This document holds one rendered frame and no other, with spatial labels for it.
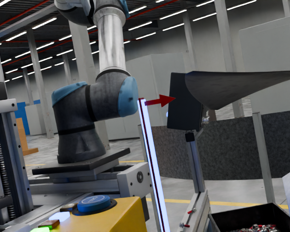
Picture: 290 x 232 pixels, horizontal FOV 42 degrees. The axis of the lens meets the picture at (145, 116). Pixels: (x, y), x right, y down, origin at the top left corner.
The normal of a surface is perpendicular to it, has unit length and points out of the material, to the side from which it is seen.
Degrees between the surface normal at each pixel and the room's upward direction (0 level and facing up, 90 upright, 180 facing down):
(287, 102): 90
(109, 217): 0
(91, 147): 73
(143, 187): 90
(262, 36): 90
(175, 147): 90
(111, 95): 79
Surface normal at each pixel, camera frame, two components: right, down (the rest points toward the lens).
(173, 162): -0.77, 0.18
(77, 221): -0.18, -0.98
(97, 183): -0.47, 0.14
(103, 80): -0.46, -0.44
